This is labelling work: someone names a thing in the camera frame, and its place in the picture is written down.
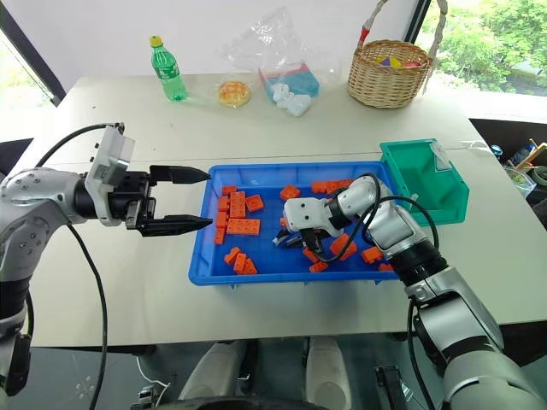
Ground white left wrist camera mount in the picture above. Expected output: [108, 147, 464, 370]
[84, 123, 136, 227]

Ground dark cluttered shelf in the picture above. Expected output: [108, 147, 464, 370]
[468, 116, 547, 207]

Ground green plastic soda bottle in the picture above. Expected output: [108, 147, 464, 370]
[149, 35, 190, 104]

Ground black floor bracket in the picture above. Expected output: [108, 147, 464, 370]
[373, 364, 408, 410]

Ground small bowl of orange food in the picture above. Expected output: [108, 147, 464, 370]
[215, 80, 252, 108]

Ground blue plastic bin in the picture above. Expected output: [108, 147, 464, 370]
[188, 160, 403, 288]

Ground white blocks in bag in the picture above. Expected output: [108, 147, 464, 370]
[264, 82, 313, 119]

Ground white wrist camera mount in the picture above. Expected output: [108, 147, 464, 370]
[283, 196, 345, 238]
[84, 123, 136, 227]

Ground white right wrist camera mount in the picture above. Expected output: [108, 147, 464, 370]
[283, 196, 345, 238]

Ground clear plastic scrap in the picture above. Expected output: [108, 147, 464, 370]
[458, 139, 493, 155]

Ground white rounded robot leg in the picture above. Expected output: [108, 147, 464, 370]
[178, 340, 250, 403]
[304, 336, 352, 410]

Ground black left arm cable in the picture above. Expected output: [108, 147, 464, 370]
[33, 122, 127, 410]

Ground large orange building brick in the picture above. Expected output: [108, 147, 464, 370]
[225, 217, 262, 237]

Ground thin white cable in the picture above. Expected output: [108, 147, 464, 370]
[135, 353, 173, 395]

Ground clear label holder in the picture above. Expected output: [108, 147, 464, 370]
[431, 142, 452, 173]

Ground black window frame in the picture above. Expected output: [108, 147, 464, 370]
[404, 0, 433, 44]
[0, 0, 66, 108]

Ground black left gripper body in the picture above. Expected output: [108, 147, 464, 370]
[108, 170, 157, 234]

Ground black flat object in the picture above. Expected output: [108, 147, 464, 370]
[0, 137, 35, 173]

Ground clear plastic bag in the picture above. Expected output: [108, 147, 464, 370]
[216, 7, 339, 120]

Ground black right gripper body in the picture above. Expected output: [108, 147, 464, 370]
[298, 228, 328, 254]

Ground green plastic bin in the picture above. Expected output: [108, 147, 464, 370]
[379, 138, 471, 227]

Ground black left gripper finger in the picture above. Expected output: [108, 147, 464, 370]
[149, 164, 212, 186]
[139, 214, 214, 237]

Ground blue and red bag contents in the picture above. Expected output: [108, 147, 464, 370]
[257, 62, 322, 97]

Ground wicker basket with handle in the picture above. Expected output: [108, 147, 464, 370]
[346, 0, 450, 109]

